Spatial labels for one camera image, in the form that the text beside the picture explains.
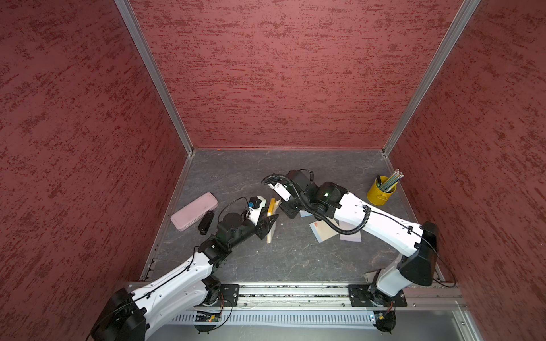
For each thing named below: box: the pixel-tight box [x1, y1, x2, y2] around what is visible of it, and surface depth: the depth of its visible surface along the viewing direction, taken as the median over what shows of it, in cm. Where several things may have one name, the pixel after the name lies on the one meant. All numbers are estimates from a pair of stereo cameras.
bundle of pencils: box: [379, 168, 405, 193], surface depth 92 cm
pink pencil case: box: [170, 191, 219, 233], surface depth 96 cm
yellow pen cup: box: [366, 176, 399, 207], surface depth 94 cm
